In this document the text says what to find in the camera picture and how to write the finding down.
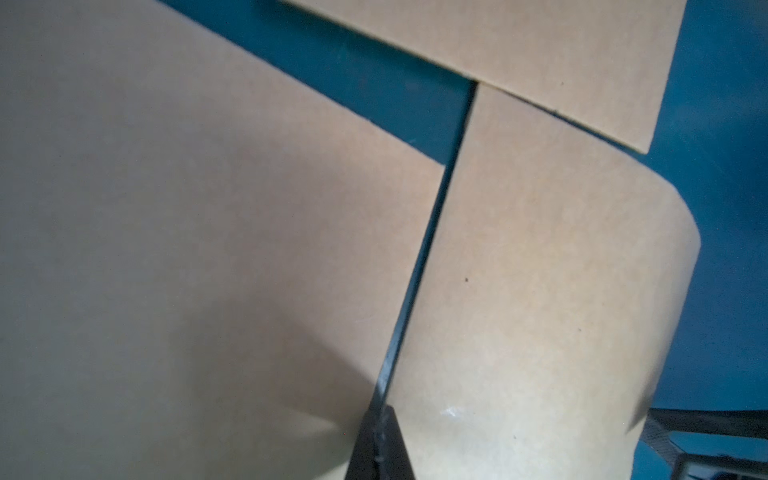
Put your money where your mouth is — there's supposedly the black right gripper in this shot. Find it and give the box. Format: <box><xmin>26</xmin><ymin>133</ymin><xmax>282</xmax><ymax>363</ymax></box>
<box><xmin>640</xmin><ymin>408</ymin><xmax>767</xmax><ymax>479</ymax></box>

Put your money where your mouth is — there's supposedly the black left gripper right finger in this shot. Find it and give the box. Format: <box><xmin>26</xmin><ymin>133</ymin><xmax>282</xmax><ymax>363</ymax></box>
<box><xmin>379</xmin><ymin>405</ymin><xmax>416</xmax><ymax>480</ymax></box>

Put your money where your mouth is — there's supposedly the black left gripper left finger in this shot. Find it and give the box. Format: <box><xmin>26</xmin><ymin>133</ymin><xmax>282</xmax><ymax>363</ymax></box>
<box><xmin>344</xmin><ymin>410</ymin><xmax>378</xmax><ymax>480</ymax></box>

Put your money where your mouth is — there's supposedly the brown kraft envelope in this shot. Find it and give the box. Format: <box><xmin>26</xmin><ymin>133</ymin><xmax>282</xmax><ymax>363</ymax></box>
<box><xmin>1</xmin><ymin>1</ymin><xmax>443</xmax><ymax>479</ymax></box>
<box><xmin>388</xmin><ymin>85</ymin><xmax>701</xmax><ymax>479</ymax></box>
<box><xmin>299</xmin><ymin>0</ymin><xmax>686</xmax><ymax>153</ymax></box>

